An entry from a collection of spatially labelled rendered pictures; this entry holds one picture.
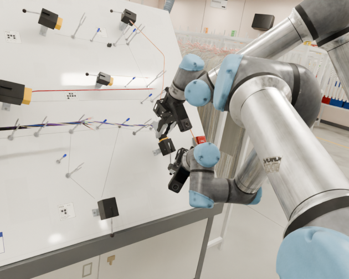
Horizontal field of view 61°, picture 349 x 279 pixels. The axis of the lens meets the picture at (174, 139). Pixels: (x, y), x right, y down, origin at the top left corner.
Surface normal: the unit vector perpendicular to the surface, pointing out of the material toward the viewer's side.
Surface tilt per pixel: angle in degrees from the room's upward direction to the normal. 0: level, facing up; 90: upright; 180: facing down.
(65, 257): 90
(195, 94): 90
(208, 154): 58
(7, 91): 52
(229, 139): 90
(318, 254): 92
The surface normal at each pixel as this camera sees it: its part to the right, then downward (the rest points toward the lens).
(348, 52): -0.40, 0.25
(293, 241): -0.96, -0.03
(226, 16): -0.75, 0.09
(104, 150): 0.57, -0.32
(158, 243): 0.61, 0.33
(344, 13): 0.36, 0.46
